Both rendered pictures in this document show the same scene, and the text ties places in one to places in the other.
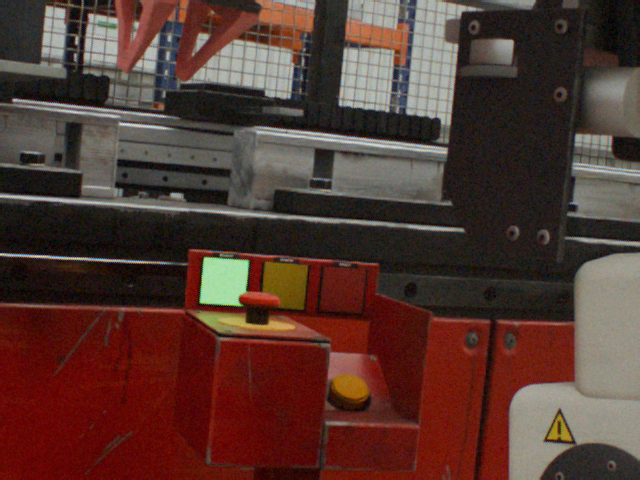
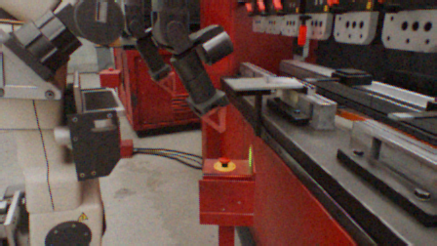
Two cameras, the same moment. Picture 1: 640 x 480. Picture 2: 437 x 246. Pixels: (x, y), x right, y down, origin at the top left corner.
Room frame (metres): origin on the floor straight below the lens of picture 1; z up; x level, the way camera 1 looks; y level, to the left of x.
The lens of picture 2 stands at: (1.50, -0.83, 1.24)
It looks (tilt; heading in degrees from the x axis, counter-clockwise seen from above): 19 degrees down; 110
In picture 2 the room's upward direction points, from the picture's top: straight up
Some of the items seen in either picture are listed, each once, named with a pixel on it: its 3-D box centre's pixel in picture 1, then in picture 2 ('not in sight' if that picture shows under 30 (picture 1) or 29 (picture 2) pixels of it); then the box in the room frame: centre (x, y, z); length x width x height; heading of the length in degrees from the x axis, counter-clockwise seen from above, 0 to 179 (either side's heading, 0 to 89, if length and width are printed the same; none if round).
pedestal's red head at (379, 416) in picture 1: (298, 357); (227, 182); (1.25, -0.02, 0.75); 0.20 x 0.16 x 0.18; 106
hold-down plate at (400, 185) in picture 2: (387, 209); (383, 179); (1.66, -0.12, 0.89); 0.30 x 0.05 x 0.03; 120
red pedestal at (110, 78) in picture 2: not in sight; (115, 113); (-0.27, 1.38, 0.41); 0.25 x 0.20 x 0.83; 30
